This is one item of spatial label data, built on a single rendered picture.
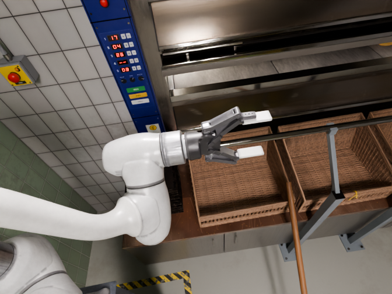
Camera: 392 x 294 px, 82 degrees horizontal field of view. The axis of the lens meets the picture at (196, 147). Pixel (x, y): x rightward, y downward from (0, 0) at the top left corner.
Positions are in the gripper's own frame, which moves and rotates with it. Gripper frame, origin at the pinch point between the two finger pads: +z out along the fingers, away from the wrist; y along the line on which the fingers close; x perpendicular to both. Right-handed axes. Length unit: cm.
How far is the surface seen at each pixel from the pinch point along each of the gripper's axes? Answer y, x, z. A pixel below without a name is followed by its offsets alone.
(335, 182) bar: 49, -7, 42
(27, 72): 2, -54, -82
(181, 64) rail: 4.1, -46.3, -18.2
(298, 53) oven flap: 7, -46, 30
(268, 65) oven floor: 30, -76, 31
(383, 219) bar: 99, -2, 89
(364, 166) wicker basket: 89, -33, 90
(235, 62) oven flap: 6.7, -45.8, 4.1
